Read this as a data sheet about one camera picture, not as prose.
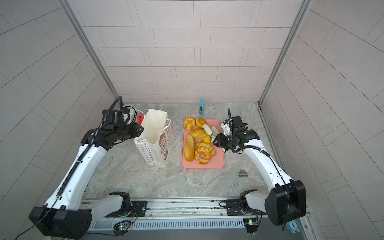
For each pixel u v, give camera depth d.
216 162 0.87
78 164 0.42
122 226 0.65
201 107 1.04
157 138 0.68
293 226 0.65
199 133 0.91
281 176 0.41
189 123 0.99
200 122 0.99
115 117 0.55
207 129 0.82
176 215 0.70
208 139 0.93
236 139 0.57
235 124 0.61
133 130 0.63
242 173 0.81
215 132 0.84
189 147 0.88
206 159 0.84
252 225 0.68
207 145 0.88
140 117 0.74
